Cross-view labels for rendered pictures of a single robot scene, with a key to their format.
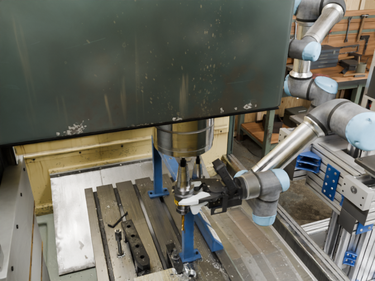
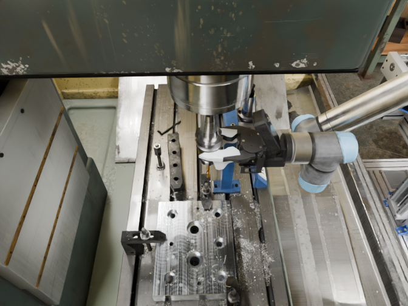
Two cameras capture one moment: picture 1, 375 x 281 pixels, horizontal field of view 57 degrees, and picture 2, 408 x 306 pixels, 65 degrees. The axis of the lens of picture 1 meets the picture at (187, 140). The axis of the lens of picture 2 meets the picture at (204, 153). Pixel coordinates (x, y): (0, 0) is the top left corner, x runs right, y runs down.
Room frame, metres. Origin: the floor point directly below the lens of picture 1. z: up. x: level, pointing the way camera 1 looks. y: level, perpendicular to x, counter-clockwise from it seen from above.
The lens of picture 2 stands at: (0.35, -0.13, 1.90)
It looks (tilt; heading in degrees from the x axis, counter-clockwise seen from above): 51 degrees down; 18
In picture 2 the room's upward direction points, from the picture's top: straight up
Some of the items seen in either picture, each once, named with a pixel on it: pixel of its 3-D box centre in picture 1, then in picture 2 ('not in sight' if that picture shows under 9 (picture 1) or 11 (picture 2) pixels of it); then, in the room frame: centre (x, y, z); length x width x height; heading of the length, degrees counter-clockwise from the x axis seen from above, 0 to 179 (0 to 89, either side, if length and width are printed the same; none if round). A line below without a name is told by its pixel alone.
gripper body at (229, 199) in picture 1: (222, 193); (262, 150); (0.86, -0.11, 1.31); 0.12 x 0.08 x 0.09; 109
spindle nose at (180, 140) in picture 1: (183, 123); (210, 61); (0.81, 0.01, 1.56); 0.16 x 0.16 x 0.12
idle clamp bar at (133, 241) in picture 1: (135, 246); (175, 163); (1.01, 0.20, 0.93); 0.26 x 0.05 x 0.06; 24
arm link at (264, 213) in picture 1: (262, 204); (315, 167); (0.93, -0.25, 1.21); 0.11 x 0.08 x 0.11; 18
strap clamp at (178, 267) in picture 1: (174, 262); (206, 194); (0.90, 0.04, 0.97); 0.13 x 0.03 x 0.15; 19
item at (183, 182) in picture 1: (183, 175); (209, 124); (0.81, 0.01, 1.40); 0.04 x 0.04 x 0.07
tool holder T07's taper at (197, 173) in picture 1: (197, 170); (249, 104); (1.06, -0.04, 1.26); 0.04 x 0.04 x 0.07
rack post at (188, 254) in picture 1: (187, 228); (227, 163); (0.99, 0.00, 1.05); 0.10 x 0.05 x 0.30; 109
